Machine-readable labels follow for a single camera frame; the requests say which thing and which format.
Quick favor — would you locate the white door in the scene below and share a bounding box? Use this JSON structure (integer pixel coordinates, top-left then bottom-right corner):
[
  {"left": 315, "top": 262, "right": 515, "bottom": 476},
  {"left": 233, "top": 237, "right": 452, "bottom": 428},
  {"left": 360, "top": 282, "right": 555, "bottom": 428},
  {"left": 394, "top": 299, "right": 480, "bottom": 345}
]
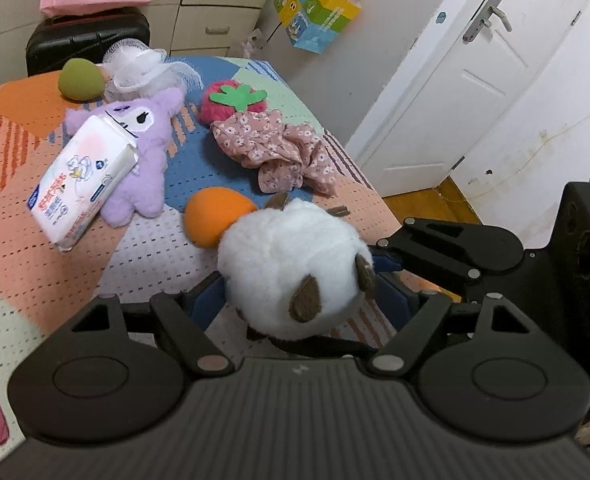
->
[{"left": 345, "top": 0, "right": 590, "bottom": 198}]

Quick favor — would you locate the white tissue pack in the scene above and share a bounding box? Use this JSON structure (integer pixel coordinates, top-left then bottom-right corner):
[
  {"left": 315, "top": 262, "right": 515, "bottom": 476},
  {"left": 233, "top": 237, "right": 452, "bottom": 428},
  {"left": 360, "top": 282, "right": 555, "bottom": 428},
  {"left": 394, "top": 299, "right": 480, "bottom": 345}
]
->
[{"left": 27, "top": 114, "right": 140, "bottom": 252}]

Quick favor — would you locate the beige drawer cabinet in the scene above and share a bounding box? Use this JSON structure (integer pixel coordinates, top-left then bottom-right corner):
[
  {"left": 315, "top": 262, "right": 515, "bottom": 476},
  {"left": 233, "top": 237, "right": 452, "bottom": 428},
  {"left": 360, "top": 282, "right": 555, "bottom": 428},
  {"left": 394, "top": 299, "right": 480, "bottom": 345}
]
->
[{"left": 0, "top": 0, "right": 296, "bottom": 68}]

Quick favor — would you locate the colourful cardboard box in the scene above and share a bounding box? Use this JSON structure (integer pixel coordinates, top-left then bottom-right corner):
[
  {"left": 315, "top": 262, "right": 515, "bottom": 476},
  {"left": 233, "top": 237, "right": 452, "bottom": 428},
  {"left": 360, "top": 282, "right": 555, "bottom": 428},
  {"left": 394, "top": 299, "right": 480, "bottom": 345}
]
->
[{"left": 273, "top": 0, "right": 362, "bottom": 55}]

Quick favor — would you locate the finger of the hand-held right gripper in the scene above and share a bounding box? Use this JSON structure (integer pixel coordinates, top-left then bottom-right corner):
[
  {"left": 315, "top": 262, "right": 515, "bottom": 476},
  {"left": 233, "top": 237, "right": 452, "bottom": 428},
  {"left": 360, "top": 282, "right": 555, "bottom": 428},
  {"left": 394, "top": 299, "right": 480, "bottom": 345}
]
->
[{"left": 374, "top": 217, "right": 482, "bottom": 282}]

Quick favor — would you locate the white round plush toy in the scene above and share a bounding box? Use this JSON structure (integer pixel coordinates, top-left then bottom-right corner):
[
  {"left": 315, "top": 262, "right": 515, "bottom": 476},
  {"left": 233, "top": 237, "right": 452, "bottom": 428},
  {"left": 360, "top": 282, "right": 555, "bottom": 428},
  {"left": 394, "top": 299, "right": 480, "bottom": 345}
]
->
[{"left": 216, "top": 192, "right": 376, "bottom": 343}]

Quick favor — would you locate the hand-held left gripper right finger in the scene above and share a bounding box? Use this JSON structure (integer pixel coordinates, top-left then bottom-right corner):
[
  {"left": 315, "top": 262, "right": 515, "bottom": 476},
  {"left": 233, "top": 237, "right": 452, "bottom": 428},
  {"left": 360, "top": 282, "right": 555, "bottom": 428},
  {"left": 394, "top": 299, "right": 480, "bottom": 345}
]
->
[{"left": 369, "top": 272, "right": 538, "bottom": 379}]

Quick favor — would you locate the white mesh bath pouf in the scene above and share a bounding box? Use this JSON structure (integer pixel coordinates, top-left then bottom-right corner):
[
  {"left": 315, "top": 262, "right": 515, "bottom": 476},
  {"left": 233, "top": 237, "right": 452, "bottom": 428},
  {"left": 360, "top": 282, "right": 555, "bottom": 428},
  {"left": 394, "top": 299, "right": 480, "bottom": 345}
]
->
[{"left": 100, "top": 40, "right": 206, "bottom": 103}]

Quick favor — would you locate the purple plush toy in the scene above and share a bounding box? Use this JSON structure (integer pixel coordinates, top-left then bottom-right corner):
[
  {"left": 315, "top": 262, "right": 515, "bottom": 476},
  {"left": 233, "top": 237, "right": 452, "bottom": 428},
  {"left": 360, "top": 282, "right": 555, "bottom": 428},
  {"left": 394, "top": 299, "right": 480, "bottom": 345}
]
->
[{"left": 64, "top": 87, "right": 186, "bottom": 227}]

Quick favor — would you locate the green sponge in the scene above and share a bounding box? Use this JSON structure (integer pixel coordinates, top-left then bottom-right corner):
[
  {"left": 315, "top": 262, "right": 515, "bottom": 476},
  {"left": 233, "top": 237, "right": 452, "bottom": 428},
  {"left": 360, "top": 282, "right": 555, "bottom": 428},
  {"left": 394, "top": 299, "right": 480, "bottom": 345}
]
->
[{"left": 58, "top": 58, "right": 104, "bottom": 102}]

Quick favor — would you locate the patterned bed blanket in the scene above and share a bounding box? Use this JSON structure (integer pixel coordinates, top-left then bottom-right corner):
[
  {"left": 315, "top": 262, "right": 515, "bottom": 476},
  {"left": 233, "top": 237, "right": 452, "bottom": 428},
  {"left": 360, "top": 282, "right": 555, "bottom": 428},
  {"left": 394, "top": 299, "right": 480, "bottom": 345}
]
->
[{"left": 0, "top": 55, "right": 456, "bottom": 441}]

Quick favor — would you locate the metal door handle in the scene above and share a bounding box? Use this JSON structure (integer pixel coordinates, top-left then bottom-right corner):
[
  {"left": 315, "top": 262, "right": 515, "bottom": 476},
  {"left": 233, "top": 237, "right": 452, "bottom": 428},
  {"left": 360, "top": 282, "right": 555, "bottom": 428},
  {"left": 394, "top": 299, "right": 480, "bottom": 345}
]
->
[{"left": 462, "top": 0, "right": 513, "bottom": 44}]

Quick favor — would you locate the orange sponge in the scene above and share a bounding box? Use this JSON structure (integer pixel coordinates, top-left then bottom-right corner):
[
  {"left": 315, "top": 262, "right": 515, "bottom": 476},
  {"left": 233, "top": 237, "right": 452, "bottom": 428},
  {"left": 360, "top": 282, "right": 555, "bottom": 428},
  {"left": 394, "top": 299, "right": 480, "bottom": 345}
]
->
[{"left": 183, "top": 186, "right": 258, "bottom": 249}]

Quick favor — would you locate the pink floral cloth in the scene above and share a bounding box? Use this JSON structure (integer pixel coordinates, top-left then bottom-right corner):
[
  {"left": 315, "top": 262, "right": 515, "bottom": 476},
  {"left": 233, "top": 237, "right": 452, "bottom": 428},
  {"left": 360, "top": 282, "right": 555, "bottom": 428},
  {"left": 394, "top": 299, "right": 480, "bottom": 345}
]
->
[{"left": 210, "top": 109, "right": 341, "bottom": 197}]

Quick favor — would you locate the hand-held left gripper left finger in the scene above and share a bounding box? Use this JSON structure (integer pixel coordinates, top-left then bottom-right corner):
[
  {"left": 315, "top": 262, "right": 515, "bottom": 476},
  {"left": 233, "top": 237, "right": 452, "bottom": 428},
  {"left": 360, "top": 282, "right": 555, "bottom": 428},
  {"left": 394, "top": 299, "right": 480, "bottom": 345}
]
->
[{"left": 72, "top": 272, "right": 236, "bottom": 378}]

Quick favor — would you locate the red strawberry plush toy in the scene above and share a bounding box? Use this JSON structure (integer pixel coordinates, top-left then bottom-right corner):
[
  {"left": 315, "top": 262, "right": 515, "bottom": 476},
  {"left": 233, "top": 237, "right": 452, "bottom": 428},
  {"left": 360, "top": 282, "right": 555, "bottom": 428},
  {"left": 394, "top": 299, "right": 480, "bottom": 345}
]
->
[{"left": 197, "top": 79, "right": 269, "bottom": 127}]

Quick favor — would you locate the black suitcase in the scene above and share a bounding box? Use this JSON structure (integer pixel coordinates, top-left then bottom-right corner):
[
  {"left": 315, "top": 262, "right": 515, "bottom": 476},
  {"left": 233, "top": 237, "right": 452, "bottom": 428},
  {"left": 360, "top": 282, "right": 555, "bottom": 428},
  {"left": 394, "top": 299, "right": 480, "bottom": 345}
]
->
[{"left": 25, "top": 9, "right": 152, "bottom": 80}]

